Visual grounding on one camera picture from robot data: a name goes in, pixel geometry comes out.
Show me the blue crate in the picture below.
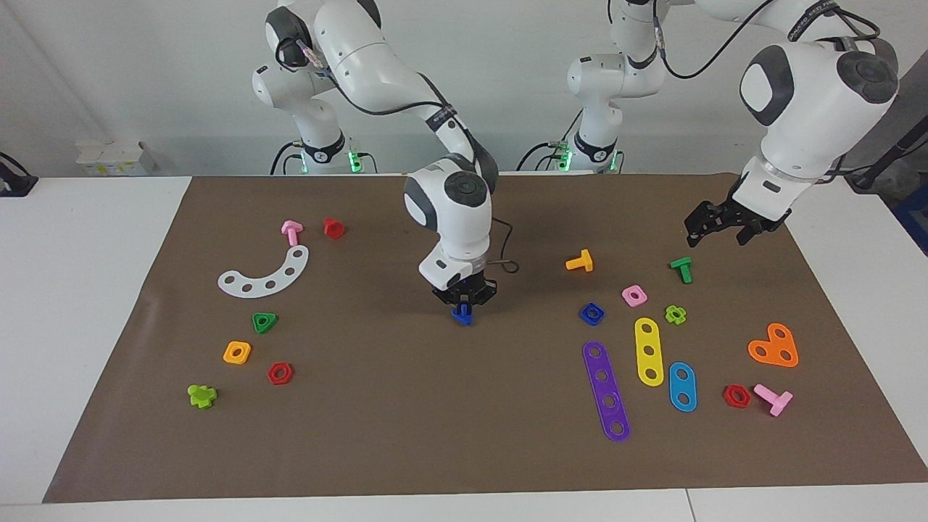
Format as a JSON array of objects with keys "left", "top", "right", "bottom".
[{"left": 892, "top": 181, "right": 928, "bottom": 254}]

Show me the yellow three-hole strip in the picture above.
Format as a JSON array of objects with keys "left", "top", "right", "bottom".
[{"left": 634, "top": 317, "right": 666, "bottom": 388}]

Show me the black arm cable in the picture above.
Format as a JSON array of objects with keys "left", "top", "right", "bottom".
[
  {"left": 649, "top": 0, "right": 882, "bottom": 186},
  {"left": 294, "top": 36, "right": 520, "bottom": 275}
]

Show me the brown table mat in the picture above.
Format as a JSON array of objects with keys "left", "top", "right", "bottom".
[{"left": 42, "top": 173, "right": 928, "bottom": 505}]

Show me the orange three-hole corner plate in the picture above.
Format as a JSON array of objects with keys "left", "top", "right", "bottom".
[{"left": 747, "top": 323, "right": 800, "bottom": 368}]

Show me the white curved five-hole plate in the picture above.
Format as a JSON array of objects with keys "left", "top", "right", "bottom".
[{"left": 217, "top": 245, "right": 310, "bottom": 299}]

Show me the purple four-hole strip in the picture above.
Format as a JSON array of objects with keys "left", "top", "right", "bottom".
[{"left": 582, "top": 341, "right": 632, "bottom": 443}]

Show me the blue two-hole strip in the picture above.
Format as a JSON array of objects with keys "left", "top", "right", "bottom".
[{"left": 668, "top": 361, "right": 698, "bottom": 413}]

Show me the black base cable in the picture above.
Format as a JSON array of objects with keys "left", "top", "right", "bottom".
[
  {"left": 270, "top": 140, "right": 302, "bottom": 175},
  {"left": 516, "top": 141, "right": 563, "bottom": 173}
]

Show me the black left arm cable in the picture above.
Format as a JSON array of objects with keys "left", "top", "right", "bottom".
[{"left": 649, "top": 0, "right": 882, "bottom": 186}]

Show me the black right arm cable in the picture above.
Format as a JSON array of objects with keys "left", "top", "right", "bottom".
[{"left": 294, "top": 36, "right": 520, "bottom": 275}]

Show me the white box with yellow label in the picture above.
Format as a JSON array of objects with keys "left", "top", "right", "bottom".
[{"left": 76, "top": 140, "right": 157, "bottom": 176}]

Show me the black stand pole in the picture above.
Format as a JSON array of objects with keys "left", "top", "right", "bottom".
[{"left": 845, "top": 116, "right": 928, "bottom": 193}]

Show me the black clamp with cable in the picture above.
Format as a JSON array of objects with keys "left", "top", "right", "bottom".
[{"left": 0, "top": 152, "right": 38, "bottom": 198}]

